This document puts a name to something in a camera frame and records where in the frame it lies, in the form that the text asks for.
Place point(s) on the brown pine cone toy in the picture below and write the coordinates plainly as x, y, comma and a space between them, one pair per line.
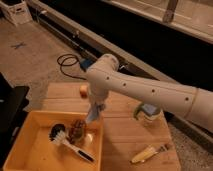
76, 132

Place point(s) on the white dish brush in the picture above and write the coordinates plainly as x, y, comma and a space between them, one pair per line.
58, 136

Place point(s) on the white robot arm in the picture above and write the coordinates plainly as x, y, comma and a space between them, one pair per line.
191, 103

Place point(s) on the small orange apple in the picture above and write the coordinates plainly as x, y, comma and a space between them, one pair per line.
84, 91

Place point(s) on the yellow plastic bin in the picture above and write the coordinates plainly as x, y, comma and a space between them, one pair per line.
33, 151

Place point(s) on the blue power device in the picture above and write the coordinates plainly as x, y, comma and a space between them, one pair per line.
85, 64

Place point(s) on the black chair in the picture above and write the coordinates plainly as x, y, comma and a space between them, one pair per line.
12, 103

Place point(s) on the white cardboard box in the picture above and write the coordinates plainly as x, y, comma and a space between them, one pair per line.
17, 14

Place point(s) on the wooden table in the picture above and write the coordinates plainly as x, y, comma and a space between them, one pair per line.
124, 137

